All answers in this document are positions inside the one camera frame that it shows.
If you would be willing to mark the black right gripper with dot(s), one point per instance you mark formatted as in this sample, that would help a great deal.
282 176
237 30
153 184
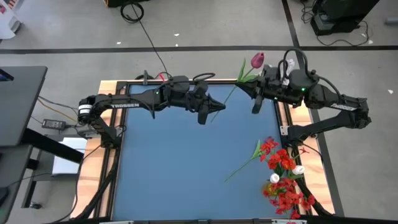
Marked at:
273 88

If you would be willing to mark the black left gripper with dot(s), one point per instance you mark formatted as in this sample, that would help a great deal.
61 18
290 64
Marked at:
199 99

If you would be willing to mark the magenta tulip green stem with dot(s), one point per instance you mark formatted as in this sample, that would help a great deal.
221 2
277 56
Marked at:
257 59

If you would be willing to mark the white artificial tulip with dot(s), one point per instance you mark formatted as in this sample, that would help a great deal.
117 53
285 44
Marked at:
298 170
274 178

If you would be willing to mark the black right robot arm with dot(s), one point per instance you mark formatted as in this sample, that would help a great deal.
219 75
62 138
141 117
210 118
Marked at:
342 105

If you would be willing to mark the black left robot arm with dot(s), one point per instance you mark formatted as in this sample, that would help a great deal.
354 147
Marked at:
124 104

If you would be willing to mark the blue table mat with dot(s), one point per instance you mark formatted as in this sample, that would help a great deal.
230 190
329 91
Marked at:
186 171

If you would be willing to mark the black equipment case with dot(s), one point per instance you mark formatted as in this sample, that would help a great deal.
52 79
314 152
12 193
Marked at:
342 12

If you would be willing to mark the grey block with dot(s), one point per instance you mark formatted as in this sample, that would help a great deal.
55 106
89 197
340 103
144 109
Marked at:
391 20

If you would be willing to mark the white box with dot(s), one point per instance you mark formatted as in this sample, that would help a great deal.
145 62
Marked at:
65 165

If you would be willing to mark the black power adapter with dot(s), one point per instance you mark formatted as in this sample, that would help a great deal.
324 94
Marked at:
53 124

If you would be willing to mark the black desk support beam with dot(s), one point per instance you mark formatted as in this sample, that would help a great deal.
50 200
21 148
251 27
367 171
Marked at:
53 145

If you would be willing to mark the grey desk top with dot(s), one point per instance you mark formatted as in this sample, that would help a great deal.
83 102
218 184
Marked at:
18 102

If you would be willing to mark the dark grey table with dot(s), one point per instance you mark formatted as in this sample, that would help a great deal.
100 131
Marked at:
12 168

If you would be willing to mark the white cabinet corner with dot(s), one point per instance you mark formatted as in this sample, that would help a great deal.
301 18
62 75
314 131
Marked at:
7 25

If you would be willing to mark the black table frame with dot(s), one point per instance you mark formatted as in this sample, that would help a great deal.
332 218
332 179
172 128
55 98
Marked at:
224 82

